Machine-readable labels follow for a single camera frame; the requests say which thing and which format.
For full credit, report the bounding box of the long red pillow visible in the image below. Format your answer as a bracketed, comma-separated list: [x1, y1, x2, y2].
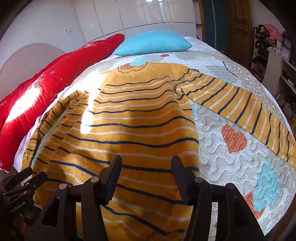
[1, 34, 125, 171]

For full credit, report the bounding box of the turquoise knit cushion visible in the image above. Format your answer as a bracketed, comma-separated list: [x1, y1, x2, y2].
[112, 30, 192, 56]

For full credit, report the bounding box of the white glossy wardrobe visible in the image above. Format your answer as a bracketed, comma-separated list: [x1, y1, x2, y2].
[73, 1, 197, 42]

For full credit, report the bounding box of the patchwork heart quilt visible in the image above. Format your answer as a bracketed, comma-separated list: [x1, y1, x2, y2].
[30, 49, 296, 236]

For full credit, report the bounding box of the white round headboard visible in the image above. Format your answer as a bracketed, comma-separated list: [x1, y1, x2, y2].
[0, 43, 64, 99]

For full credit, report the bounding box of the yellow striped knit sweater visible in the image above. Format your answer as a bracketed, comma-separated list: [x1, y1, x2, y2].
[21, 61, 296, 241]

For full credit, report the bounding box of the white wall socket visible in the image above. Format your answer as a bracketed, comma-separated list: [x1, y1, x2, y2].
[64, 29, 72, 34]

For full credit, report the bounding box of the cluttered white shelf unit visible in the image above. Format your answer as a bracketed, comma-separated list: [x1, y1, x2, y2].
[251, 25, 295, 118]

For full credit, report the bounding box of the brown wooden door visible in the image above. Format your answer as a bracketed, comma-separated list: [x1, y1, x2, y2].
[225, 0, 254, 70]

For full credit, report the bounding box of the pink garment on shelf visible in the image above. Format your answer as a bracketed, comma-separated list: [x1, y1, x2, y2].
[264, 24, 283, 42]

